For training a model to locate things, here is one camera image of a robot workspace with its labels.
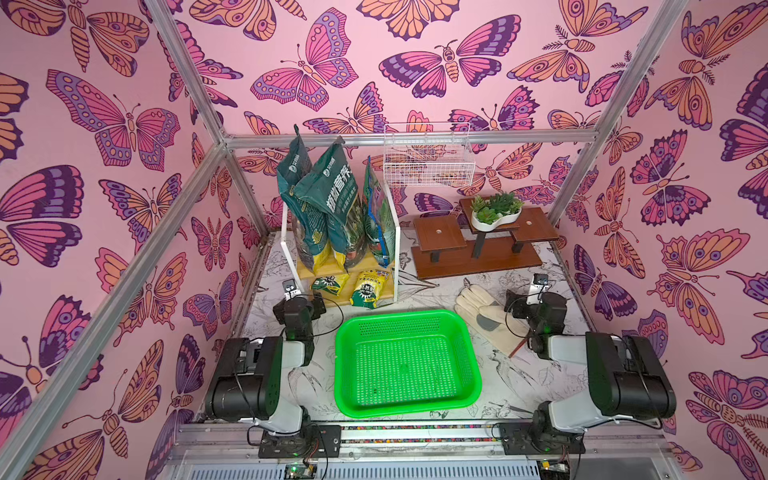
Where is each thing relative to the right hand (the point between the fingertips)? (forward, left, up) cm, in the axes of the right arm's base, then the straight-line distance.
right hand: (518, 290), depth 94 cm
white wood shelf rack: (0, +40, 0) cm, 40 cm away
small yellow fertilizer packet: (-1, +48, 0) cm, 48 cm away
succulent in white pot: (+11, +12, +21) cm, 27 cm away
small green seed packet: (+2, +61, -2) cm, 61 cm away
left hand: (-2, +68, 0) cm, 68 cm away
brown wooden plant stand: (+14, +22, +4) cm, 27 cm away
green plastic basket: (-21, +40, -8) cm, 46 cm away
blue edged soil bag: (+4, +43, +28) cm, 52 cm away
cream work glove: (-7, +10, -6) cm, 13 cm away
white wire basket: (+40, +27, +19) cm, 52 cm away
